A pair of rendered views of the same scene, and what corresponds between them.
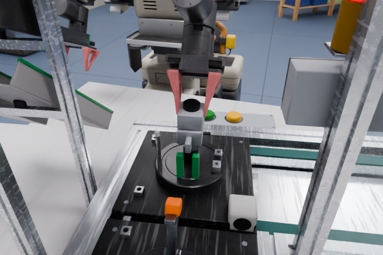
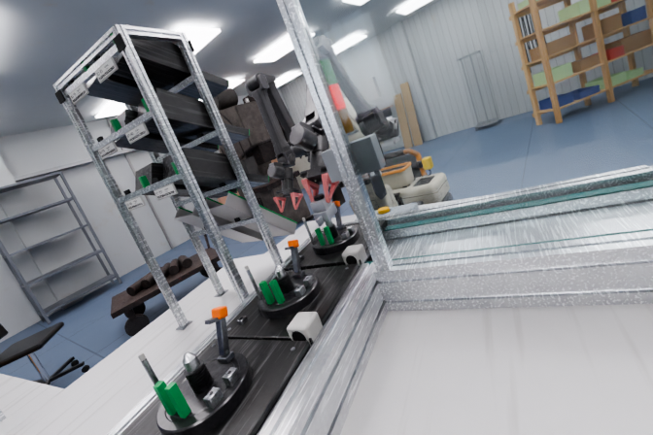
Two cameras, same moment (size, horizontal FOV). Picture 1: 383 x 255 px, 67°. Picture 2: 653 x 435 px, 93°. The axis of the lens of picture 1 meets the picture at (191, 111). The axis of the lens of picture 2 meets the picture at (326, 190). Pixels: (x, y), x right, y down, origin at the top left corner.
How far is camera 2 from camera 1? 51 cm
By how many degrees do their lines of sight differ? 30
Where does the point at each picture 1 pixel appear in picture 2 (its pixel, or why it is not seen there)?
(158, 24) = not seen: hidden behind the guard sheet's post
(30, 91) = (235, 207)
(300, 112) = (333, 173)
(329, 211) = (369, 225)
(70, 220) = not seen: hidden behind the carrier
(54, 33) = (241, 176)
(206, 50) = (320, 163)
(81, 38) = (262, 179)
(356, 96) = (337, 154)
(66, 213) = not seen: hidden behind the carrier
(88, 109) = (275, 219)
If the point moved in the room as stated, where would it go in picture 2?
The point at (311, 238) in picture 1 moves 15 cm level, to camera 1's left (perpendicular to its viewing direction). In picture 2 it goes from (373, 250) to (312, 261)
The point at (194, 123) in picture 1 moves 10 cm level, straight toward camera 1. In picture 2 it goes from (320, 207) to (306, 221)
